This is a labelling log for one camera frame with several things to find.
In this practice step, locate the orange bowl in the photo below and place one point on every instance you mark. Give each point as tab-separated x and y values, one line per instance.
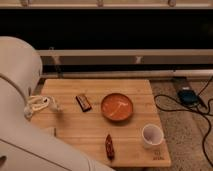
116	107

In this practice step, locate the wooden table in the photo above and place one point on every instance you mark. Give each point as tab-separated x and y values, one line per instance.
116	144

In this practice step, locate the white plastic bottle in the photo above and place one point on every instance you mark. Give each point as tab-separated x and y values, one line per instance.
37	103

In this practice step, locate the black power adapter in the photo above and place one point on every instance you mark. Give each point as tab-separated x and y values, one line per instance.
187	97

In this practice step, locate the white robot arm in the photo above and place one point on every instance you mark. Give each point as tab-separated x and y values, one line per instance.
23	146

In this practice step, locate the dark chocolate bar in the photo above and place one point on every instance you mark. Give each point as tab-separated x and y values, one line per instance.
83	102

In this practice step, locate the white cup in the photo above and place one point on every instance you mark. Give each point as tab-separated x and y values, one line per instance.
152	136

